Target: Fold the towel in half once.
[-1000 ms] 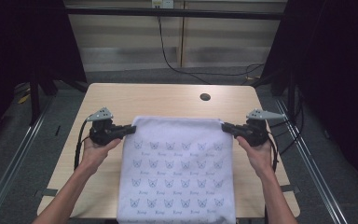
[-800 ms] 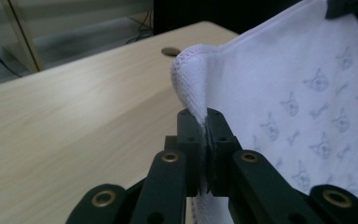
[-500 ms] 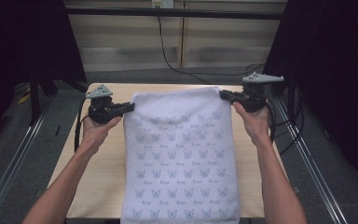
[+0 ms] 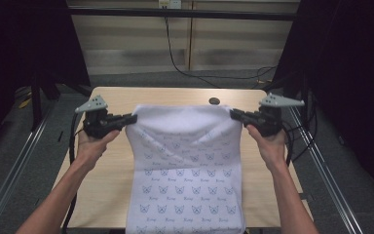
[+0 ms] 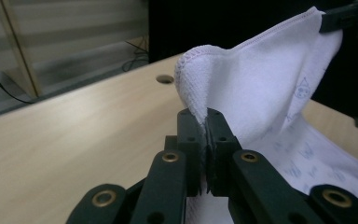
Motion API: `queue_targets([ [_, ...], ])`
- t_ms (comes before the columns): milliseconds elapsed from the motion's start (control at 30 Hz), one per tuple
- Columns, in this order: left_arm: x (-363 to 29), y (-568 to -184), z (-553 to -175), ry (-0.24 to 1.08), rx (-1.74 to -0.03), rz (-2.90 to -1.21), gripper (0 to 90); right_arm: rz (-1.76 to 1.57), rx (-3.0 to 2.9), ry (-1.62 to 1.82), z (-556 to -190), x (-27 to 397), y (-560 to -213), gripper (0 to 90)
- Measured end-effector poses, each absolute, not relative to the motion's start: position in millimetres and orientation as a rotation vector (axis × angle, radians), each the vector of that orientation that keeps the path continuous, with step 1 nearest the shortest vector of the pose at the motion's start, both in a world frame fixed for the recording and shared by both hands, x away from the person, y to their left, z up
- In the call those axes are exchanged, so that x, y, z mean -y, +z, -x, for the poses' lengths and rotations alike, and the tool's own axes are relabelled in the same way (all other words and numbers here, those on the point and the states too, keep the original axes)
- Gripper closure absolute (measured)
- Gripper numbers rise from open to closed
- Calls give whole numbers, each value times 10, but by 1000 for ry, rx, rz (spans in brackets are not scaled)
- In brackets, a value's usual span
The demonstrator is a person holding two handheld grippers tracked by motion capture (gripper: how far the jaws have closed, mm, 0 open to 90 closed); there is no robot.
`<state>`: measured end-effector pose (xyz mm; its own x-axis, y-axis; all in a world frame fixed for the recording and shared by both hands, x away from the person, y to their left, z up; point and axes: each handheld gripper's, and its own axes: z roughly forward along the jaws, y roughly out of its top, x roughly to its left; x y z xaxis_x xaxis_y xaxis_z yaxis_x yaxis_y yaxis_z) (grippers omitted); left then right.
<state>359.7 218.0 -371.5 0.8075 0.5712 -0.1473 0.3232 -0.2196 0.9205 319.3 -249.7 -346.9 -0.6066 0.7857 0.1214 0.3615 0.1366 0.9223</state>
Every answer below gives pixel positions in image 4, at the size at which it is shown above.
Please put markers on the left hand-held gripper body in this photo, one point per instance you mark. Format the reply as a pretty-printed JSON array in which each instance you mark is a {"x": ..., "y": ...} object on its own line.
[{"x": 99, "y": 123}]

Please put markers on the white wall socket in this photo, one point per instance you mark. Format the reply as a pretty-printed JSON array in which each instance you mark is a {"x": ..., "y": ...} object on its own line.
[{"x": 169, "y": 3}]

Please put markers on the black metal stand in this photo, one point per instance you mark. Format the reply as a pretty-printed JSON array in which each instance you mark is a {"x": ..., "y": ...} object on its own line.
[{"x": 36, "y": 104}]

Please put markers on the grey table bracket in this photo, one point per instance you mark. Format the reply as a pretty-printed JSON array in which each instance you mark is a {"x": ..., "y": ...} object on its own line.
[{"x": 306, "y": 197}]

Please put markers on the black horizontal bar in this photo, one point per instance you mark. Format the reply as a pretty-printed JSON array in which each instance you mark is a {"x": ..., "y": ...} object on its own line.
[{"x": 181, "y": 14}]

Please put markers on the person's left hand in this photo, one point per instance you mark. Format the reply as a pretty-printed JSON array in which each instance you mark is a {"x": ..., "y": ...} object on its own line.
[{"x": 91, "y": 148}]

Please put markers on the metal floor rail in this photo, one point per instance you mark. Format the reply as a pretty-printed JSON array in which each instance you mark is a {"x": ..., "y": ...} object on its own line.
[
  {"x": 16, "y": 162},
  {"x": 324, "y": 169}
]

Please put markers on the yellow floor item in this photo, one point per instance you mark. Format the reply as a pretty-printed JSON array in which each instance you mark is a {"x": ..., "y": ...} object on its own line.
[{"x": 24, "y": 103}]

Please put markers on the person's right hand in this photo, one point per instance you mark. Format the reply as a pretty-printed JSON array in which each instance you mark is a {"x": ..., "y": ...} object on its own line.
[{"x": 269, "y": 149}]

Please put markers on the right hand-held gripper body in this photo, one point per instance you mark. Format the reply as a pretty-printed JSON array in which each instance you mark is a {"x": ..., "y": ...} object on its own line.
[{"x": 266, "y": 118}]

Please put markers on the black curtain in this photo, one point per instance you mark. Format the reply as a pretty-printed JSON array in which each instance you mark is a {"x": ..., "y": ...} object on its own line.
[
  {"x": 350, "y": 81},
  {"x": 22, "y": 48}
]

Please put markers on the white printed towel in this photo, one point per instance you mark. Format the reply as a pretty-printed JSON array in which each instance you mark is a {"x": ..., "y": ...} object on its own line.
[{"x": 185, "y": 182}]

